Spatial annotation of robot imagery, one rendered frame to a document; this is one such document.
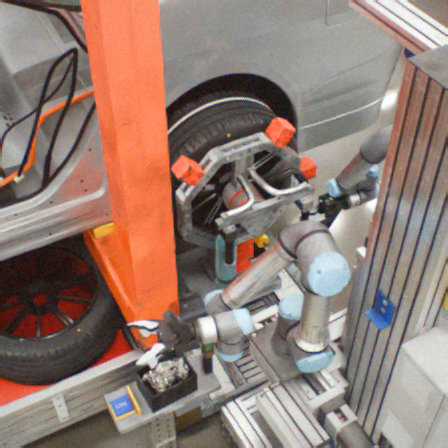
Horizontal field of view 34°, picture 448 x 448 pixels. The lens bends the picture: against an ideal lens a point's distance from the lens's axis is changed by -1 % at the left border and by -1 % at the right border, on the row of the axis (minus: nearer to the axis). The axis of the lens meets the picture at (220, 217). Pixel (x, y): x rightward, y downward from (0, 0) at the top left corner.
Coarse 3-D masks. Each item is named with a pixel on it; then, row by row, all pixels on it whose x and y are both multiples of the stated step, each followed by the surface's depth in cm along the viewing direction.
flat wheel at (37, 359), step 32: (32, 256) 331; (64, 256) 331; (0, 288) 317; (32, 288) 320; (64, 288) 317; (96, 288) 313; (64, 320) 304; (96, 320) 302; (0, 352) 292; (32, 352) 291; (64, 352) 295; (96, 352) 310; (32, 384) 306
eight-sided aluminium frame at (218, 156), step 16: (240, 144) 285; (256, 144) 284; (272, 144) 287; (208, 160) 283; (224, 160) 280; (208, 176) 282; (176, 192) 288; (192, 192) 284; (192, 240) 304; (208, 240) 309; (240, 240) 319
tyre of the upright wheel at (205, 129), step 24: (216, 96) 295; (240, 96) 300; (168, 120) 294; (192, 120) 288; (216, 120) 285; (240, 120) 285; (264, 120) 290; (168, 144) 289; (192, 144) 282; (216, 144) 285; (288, 144) 305
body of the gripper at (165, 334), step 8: (160, 328) 210; (168, 328) 210; (192, 328) 212; (160, 336) 208; (168, 336) 208; (176, 336) 207; (200, 336) 209; (176, 344) 208; (184, 344) 212; (192, 344) 212; (176, 352) 210; (168, 360) 211
